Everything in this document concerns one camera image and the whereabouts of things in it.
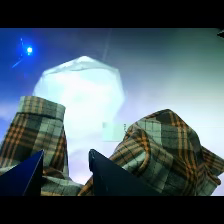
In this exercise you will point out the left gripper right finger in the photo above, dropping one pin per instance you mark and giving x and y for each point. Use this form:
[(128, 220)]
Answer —
[(113, 181)]

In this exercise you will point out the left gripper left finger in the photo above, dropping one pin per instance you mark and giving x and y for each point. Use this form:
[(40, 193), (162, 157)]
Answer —
[(25, 180)]

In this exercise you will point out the checked shirt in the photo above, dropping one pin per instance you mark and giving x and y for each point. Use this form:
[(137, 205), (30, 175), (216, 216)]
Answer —
[(166, 150)]

